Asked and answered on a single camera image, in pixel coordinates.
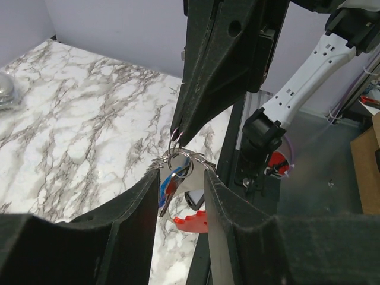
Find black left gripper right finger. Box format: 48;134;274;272
204;171;379;284

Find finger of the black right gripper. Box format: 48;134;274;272
179;1;246;146
170;1;220;133

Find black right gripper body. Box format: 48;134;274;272
243;0;289;93

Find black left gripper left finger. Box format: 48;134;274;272
1;170;160;284

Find red handled key organizer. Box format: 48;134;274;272
145;130;216;233

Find blue tagged key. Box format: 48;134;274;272
159;166;190;217

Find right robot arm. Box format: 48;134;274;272
169;1;379;185

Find cardboard box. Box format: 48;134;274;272
351;113;379;215

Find clear plastic wrapped package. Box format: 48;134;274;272
1;72;21;111

